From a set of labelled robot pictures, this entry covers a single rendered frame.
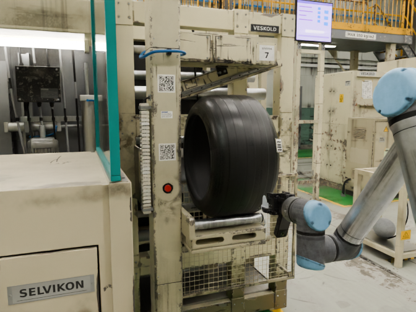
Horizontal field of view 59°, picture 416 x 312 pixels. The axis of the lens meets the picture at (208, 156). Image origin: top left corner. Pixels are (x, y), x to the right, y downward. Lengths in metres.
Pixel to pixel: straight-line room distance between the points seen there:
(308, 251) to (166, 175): 0.70
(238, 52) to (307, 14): 3.65
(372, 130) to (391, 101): 4.95
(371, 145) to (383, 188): 4.75
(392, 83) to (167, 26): 0.96
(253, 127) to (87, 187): 0.95
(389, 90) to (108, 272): 0.74
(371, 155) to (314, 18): 2.15
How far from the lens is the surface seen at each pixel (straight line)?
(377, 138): 5.96
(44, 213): 0.73
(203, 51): 1.91
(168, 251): 1.70
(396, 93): 0.95
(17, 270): 0.77
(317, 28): 5.65
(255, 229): 1.70
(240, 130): 1.50
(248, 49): 2.01
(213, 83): 2.06
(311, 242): 1.22
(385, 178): 1.16
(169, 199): 1.62
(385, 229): 3.92
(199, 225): 1.61
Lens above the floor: 1.41
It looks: 8 degrees down
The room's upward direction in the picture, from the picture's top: straight up
